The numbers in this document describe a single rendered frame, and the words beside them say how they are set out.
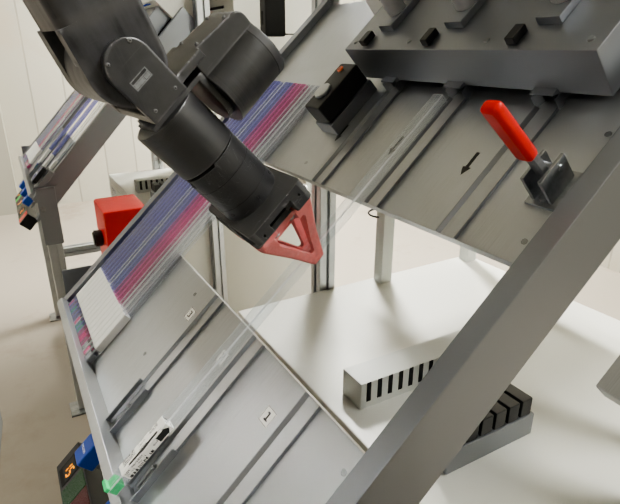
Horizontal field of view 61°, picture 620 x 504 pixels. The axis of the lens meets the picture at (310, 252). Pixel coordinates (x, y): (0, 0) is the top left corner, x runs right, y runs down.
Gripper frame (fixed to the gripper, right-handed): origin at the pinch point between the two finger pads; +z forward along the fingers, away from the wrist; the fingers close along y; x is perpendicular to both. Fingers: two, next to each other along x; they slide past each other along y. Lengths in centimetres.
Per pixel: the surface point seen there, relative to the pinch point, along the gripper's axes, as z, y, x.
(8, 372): 42, 159, 90
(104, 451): 0.1, 6.0, 29.1
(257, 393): 2.2, -4.6, 13.6
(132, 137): 77, 391, -19
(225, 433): 2.2, -4.6, 18.2
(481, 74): -0.8, -4.6, -23.5
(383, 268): 51, 45, -14
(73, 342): 0.1, 30.9, 28.8
